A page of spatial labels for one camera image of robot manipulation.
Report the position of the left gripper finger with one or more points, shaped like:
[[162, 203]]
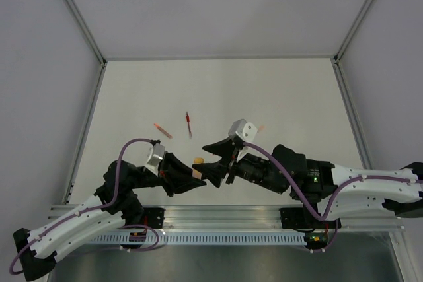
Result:
[[178, 172], [183, 186]]

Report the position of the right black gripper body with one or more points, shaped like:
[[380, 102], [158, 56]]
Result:
[[232, 170]]

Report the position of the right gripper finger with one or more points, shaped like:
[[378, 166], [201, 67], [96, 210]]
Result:
[[226, 149], [213, 172]]

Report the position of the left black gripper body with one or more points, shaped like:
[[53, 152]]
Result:
[[164, 175]]

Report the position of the orange highlighter pen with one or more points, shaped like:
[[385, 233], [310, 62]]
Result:
[[196, 174]]

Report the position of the red thin pen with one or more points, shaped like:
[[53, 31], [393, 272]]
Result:
[[188, 125]]

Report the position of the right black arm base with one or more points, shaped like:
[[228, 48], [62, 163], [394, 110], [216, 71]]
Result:
[[300, 218]]

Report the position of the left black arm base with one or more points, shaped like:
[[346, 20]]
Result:
[[145, 217]]

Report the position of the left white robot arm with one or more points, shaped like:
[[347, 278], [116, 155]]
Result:
[[113, 205]]

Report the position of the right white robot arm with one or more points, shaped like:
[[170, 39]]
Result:
[[326, 190]]

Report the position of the small orange pen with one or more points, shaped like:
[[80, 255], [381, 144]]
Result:
[[163, 131]]

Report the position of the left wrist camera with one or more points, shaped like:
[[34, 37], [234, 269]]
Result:
[[155, 158]]

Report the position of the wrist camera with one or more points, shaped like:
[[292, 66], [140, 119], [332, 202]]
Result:
[[155, 158], [244, 130]]

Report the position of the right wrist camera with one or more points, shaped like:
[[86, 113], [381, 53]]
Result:
[[244, 130]]

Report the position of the aluminium mounting rail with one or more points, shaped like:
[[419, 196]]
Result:
[[193, 218]]

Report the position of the white slotted cable duct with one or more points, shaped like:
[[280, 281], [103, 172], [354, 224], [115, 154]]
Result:
[[203, 238]]

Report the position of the left aluminium frame post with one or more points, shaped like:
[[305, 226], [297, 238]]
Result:
[[85, 30]]

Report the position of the aluminium frame post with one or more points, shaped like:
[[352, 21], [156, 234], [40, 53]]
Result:
[[85, 30], [352, 31]]

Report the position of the right aluminium frame post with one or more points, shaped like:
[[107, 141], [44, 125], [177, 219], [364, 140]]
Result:
[[352, 31]]

